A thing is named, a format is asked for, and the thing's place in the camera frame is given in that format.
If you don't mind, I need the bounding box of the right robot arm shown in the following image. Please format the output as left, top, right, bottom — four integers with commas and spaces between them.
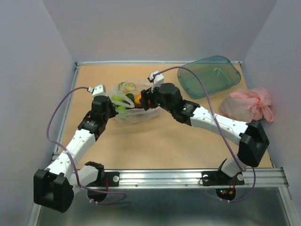
139, 83, 269, 186

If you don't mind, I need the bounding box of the pink plastic bag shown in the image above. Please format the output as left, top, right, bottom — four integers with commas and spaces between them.
220, 88, 274, 122

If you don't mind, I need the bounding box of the orange fruit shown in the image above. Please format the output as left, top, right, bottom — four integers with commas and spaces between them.
135, 94, 141, 105

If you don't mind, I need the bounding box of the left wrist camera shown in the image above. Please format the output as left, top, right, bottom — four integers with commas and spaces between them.
87, 84, 108, 97

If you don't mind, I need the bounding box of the clear plastic bag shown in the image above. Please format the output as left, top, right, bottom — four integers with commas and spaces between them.
108, 80, 162, 124

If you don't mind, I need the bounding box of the red grape bunch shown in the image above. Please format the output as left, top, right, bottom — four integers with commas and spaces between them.
135, 104, 144, 109

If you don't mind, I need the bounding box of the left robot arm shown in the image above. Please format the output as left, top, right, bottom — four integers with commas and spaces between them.
33, 95, 117, 213

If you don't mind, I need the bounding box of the dark green fruit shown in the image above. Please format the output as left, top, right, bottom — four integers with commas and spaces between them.
126, 93, 135, 101

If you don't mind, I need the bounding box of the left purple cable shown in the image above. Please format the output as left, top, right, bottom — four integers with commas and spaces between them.
46, 86, 127, 205

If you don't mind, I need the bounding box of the aluminium front rail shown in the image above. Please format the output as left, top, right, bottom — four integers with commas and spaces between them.
39, 167, 290, 189

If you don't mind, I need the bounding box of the teal plastic container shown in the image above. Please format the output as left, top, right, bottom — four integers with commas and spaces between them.
177, 56, 241, 99

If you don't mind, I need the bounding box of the green apple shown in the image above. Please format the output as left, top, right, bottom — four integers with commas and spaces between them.
111, 96, 125, 105

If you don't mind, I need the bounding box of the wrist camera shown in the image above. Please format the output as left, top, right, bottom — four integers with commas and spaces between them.
87, 84, 108, 97
148, 70, 164, 91

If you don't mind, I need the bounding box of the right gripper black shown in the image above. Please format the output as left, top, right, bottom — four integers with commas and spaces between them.
140, 83, 174, 114

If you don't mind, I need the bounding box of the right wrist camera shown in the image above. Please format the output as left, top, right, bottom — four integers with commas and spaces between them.
148, 70, 164, 91

